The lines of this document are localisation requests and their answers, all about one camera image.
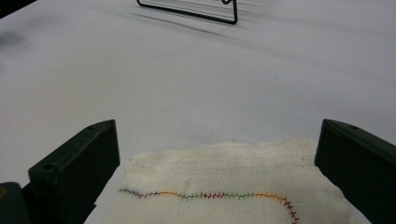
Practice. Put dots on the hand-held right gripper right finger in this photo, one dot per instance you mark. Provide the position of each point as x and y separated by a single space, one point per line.
358 168

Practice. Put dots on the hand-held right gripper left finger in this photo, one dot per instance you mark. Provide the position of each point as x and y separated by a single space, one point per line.
71 168

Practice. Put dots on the white towel with coloured stitching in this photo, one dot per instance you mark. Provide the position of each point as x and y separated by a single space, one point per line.
218 174

